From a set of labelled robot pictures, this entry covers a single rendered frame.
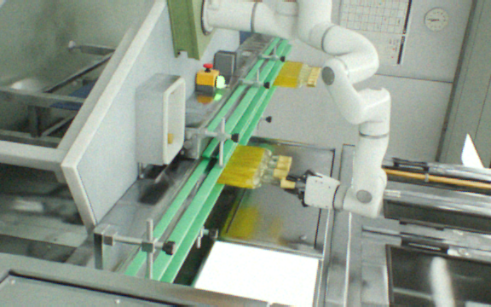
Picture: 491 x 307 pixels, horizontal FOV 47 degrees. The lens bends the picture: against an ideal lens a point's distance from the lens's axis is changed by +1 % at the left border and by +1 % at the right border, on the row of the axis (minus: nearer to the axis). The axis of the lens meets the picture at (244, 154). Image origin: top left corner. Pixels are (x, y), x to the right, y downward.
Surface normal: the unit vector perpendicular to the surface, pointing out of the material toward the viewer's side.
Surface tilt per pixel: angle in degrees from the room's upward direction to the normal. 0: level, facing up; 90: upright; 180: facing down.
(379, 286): 90
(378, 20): 90
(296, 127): 90
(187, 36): 90
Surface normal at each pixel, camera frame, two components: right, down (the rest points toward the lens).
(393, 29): -0.20, 0.39
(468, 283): 0.07, -0.91
